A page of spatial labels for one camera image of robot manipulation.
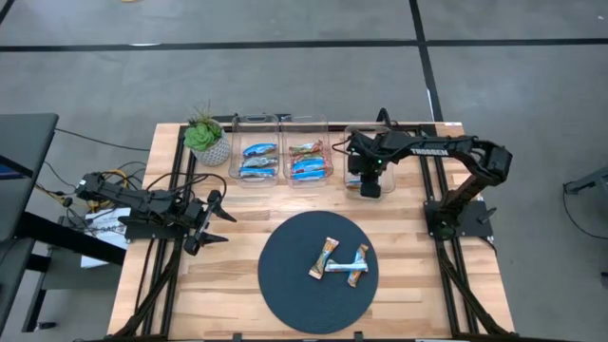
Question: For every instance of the dark grey desk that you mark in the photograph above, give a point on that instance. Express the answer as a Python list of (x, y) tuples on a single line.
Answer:
[(24, 157)]

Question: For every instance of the black desk leg frame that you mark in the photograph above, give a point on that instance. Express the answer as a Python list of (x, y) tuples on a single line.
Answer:
[(71, 240)]

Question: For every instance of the black metal table frame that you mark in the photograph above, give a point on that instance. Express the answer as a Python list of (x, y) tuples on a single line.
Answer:
[(181, 138)]

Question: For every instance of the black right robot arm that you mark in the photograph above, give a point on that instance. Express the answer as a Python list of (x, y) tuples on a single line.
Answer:
[(442, 151)]

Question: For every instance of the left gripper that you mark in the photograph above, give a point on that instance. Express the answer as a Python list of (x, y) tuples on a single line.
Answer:
[(197, 216)]

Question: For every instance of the succulent in patterned pot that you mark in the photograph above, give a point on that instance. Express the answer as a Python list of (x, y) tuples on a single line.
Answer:
[(209, 142)]

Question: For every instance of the grey equipment stand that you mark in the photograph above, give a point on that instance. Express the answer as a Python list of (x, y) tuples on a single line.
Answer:
[(591, 180)]

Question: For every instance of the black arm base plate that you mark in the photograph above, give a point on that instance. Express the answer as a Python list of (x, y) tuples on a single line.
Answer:
[(142, 233), (475, 230)]

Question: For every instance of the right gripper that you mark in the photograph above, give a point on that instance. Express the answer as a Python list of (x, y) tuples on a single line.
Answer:
[(368, 157)]

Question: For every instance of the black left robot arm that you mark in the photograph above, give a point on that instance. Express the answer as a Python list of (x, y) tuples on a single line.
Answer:
[(123, 195)]

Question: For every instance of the black table-edge bracket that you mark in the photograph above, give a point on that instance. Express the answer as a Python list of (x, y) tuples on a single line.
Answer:
[(358, 336), (236, 337)]

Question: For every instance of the clear plastic bin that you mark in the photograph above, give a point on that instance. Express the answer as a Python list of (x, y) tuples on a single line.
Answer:
[(252, 128), (387, 185), (306, 128)]

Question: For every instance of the round dark woven placemat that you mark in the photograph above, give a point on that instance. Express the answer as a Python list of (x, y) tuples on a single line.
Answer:
[(304, 304)]

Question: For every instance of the white cardboard box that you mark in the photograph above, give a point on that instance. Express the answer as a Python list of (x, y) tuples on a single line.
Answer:
[(107, 221)]

